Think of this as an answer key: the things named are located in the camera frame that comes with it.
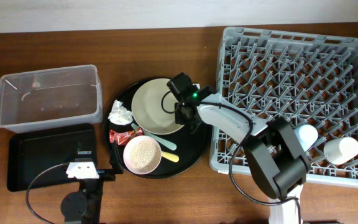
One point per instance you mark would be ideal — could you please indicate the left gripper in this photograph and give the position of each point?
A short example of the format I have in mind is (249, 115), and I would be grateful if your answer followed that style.
(115, 165)

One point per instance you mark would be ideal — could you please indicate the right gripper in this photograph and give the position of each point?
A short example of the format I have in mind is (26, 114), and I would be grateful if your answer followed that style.
(178, 118)

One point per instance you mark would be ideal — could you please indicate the pink bowl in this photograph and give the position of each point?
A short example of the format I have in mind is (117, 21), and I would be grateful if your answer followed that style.
(142, 155)

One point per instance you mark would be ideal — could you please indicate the cream plate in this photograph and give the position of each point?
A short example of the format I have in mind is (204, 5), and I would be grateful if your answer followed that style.
(147, 111)

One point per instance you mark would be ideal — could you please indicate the light blue cup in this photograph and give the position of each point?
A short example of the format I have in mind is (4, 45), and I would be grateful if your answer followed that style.
(307, 135)

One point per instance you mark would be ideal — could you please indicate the grey dishwasher rack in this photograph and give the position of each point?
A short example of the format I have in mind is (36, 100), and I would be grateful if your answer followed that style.
(305, 78)

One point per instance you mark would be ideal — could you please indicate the white cup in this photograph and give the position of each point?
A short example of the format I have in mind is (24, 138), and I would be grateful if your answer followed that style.
(341, 150)

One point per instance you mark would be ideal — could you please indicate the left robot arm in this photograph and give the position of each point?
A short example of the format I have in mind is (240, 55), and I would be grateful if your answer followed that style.
(84, 205)

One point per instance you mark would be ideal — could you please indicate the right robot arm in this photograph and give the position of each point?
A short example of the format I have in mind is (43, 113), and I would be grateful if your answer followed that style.
(275, 156)

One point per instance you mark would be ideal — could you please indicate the red candy wrapper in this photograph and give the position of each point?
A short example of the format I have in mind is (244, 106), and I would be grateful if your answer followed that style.
(122, 139)

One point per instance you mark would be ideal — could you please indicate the mint green spoon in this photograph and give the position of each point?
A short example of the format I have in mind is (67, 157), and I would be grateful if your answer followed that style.
(168, 144)

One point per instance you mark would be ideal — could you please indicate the yellow spoon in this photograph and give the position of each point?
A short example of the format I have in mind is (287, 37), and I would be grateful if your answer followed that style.
(170, 156)

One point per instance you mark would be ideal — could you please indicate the crumpled white tissue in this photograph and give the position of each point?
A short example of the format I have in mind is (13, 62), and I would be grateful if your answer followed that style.
(119, 115)

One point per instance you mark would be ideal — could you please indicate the round black tray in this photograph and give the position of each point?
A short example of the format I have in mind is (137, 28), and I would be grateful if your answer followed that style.
(190, 146)

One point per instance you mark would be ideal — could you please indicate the black rectangular tray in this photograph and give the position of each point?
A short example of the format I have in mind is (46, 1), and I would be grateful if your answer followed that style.
(33, 152)

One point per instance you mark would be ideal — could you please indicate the clear plastic bin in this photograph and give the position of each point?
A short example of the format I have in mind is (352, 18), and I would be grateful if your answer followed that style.
(50, 98)

